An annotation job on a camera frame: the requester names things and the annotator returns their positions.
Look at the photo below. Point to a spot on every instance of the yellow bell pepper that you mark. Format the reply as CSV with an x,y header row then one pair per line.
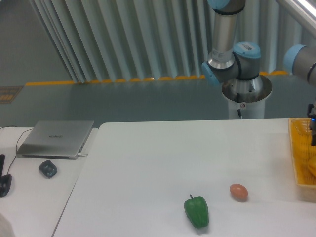
x,y
311,166

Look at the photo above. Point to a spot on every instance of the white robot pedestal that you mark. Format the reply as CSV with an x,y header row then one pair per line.
x,y
247,108

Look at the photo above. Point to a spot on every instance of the brown egg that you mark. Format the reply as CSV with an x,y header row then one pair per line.
x,y
239,192

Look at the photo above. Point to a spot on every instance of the dark grey computer mouse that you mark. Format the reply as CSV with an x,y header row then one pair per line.
x,y
48,169

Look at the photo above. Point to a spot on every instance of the yellow wicker basket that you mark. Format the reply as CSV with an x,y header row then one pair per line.
x,y
303,152

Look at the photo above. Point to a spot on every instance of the green bell pepper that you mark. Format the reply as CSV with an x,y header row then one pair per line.
x,y
196,210

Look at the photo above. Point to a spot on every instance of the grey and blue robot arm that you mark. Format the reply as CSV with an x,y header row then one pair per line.
x,y
237,66

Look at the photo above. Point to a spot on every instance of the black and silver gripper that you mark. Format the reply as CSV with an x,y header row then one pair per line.
x,y
311,113

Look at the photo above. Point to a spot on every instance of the silver laptop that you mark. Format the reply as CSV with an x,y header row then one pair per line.
x,y
60,139

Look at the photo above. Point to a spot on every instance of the white usb plug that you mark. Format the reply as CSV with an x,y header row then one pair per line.
x,y
82,155

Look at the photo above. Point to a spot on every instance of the black handheld device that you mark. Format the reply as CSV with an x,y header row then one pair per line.
x,y
5,180

